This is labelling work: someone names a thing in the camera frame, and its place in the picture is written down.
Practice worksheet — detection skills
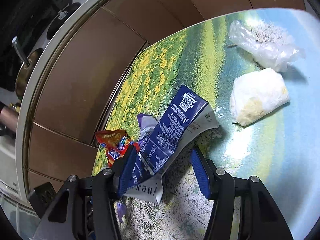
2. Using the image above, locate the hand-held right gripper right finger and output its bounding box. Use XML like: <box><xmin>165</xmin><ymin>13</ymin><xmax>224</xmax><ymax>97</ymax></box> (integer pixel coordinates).
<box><xmin>190</xmin><ymin>148</ymin><xmax>294</xmax><ymax>240</ymax></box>

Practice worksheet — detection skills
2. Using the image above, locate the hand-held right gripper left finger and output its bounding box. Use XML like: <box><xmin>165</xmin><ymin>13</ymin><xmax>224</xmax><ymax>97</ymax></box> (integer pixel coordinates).
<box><xmin>32</xmin><ymin>145</ymin><xmax>137</xmax><ymax>240</ymax></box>

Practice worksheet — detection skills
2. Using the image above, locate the small red snack wrapper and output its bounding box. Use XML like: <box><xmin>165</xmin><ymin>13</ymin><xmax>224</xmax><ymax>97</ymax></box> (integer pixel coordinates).
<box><xmin>95</xmin><ymin>129</ymin><xmax>140</xmax><ymax>169</ymax></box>

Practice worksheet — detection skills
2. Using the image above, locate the small purple wrapper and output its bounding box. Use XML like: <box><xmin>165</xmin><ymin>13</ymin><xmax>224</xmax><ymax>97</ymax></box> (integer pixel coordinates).
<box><xmin>116</xmin><ymin>200</ymin><xmax>127</xmax><ymax>226</ymax></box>

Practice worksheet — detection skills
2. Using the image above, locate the blue milk carton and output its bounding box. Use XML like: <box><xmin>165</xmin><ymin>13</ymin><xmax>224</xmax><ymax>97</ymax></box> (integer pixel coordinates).
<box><xmin>124</xmin><ymin>84</ymin><xmax>220</xmax><ymax>205</ymax></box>

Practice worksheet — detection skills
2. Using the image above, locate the purple foil wrapper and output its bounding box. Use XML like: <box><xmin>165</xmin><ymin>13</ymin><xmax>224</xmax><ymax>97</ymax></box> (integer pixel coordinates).
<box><xmin>136</xmin><ymin>113</ymin><xmax>161</xmax><ymax>148</ymax></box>

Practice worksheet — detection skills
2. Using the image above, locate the white food packet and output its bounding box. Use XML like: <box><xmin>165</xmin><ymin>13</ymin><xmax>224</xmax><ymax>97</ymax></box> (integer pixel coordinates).
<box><xmin>229</xmin><ymin>67</ymin><xmax>291</xmax><ymax>128</ymax></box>

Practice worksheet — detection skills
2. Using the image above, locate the clear plastic bag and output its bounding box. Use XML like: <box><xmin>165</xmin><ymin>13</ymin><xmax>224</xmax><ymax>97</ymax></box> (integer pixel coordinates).
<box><xmin>228</xmin><ymin>20</ymin><xmax>306</xmax><ymax>73</ymax></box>

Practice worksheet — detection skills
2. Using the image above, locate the white kitchen countertop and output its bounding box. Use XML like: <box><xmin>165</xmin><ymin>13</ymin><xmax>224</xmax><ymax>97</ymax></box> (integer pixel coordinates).
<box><xmin>15</xmin><ymin>0</ymin><xmax>142</xmax><ymax>203</ymax></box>

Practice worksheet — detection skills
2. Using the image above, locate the landscape print table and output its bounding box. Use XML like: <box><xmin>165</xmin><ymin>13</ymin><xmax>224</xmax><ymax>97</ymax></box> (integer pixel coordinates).
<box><xmin>24</xmin><ymin>0</ymin><xmax>307</xmax><ymax>196</ymax></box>

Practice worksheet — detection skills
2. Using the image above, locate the copper cylinder bottle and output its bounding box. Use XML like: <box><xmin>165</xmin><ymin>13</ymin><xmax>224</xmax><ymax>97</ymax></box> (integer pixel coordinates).
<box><xmin>0</xmin><ymin>104</ymin><xmax>20</xmax><ymax>133</ymax></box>

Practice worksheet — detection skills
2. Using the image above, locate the brass wok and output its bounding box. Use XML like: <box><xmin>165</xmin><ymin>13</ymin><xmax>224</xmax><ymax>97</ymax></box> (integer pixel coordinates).
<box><xmin>12</xmin><ymin>36</ymin><xmax>45</xmax><ymax>98</ymax></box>

